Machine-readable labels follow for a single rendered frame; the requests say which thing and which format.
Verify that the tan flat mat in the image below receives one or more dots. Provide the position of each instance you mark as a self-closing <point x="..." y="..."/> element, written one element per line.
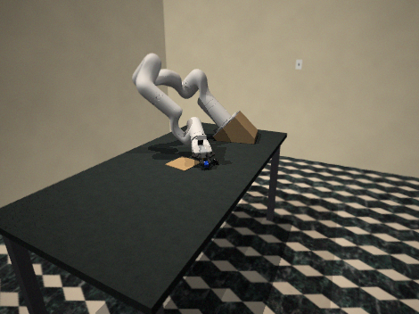
<point x="183" y="163"/>

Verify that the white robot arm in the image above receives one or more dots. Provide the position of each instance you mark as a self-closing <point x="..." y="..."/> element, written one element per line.
<point x="151" y="75"/>

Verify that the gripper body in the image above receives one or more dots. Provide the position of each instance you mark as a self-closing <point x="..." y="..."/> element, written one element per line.
<point x="202" y="149"/>

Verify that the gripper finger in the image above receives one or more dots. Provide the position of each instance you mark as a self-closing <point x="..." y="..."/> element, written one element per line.
<point x="199" y="158"/>
<point x="208" y="156"/>

